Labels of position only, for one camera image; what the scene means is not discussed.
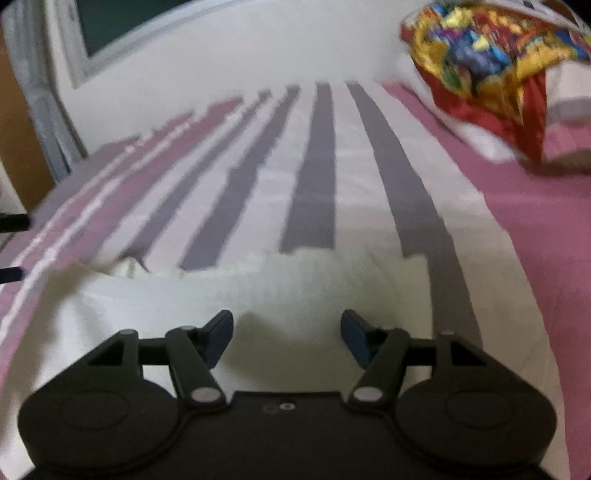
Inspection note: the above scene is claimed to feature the white garment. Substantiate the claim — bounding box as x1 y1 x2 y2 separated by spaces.
1 249 432 479

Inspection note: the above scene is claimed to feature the brown wooden door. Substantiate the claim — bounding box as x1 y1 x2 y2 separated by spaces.
1 35 54 213

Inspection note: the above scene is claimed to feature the colourful red yellow satin cloth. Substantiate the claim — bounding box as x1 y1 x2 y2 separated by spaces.
400 1 590 169

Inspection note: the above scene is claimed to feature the pink purple striped bedsheet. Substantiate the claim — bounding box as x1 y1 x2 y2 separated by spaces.
1 82 590 479

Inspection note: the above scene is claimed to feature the window with white frame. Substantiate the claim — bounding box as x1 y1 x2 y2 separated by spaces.
47 0 238 88

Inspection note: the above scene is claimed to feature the pink white striped folded blanket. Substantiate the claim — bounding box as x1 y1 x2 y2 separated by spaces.
543 60 590 172

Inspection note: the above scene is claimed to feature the grey curtain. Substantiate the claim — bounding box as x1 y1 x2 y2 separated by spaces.
1 0 85 183

